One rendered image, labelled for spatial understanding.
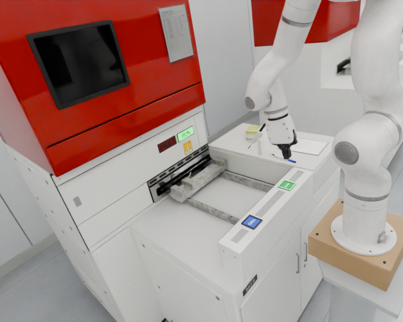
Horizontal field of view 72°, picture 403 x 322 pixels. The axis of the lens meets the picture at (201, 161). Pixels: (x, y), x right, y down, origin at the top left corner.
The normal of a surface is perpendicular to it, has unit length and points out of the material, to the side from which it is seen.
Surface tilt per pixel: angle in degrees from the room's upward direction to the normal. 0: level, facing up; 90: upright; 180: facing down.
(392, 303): 0
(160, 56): 90
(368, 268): 90
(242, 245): 0
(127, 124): 90
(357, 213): 91
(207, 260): 0
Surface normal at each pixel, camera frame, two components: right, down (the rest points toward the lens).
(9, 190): 0.72, 0.22
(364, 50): -0.77, 0.37
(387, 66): 0.04, 0.47
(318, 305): -0.17, -0.86
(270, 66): -0.46, -0.15
